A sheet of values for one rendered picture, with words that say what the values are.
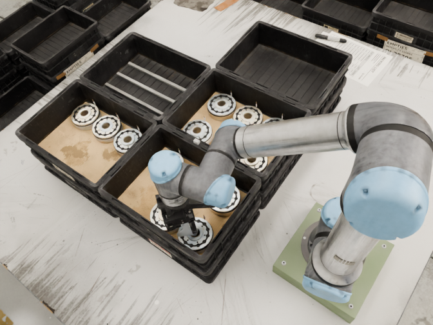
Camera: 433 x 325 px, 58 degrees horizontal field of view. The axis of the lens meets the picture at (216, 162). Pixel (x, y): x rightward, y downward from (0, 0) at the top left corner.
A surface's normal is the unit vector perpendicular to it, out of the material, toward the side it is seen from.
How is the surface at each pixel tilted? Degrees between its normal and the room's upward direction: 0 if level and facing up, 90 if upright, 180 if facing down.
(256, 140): 51
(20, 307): 0
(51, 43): 0
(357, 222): 82
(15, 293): 0
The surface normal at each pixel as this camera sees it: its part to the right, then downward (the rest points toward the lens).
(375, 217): -0.37, 0.69
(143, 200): -0.09, -0.54
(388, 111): -0.37, -0.78
